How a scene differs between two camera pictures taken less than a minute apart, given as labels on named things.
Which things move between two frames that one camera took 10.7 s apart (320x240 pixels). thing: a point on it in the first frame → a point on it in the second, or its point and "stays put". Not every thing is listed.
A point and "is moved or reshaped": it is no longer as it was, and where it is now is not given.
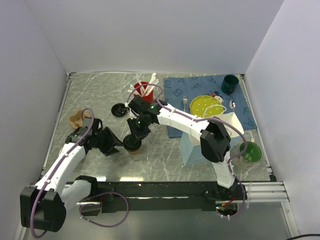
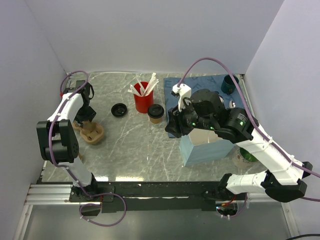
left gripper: x=108 y=149 → x=89 y=115
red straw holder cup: x=139 y=87 stays put
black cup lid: x=131 y=143 is moved or reshaped
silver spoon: x=232 y=104 stays put
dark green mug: x=229 y=83 stays put
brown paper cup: x=134 y=153 is moved or reshaped
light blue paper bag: x=190 y=145 stays put
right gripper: x=138 y=134 → x=176 y=118
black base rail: x=166 y=196 stays put
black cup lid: x=119 y=110 stays put
